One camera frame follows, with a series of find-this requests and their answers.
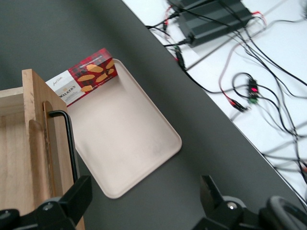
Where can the beige plastic tray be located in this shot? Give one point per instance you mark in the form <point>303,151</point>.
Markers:
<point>120,134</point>

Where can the dark grey power supply box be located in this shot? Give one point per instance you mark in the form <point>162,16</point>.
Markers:
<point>216,21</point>

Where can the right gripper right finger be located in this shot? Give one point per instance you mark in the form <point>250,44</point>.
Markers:
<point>216,210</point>

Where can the red tartan shortbread box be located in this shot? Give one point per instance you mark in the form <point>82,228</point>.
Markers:
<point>96,72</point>

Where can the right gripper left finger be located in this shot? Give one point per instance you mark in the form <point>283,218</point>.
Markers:
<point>72,203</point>

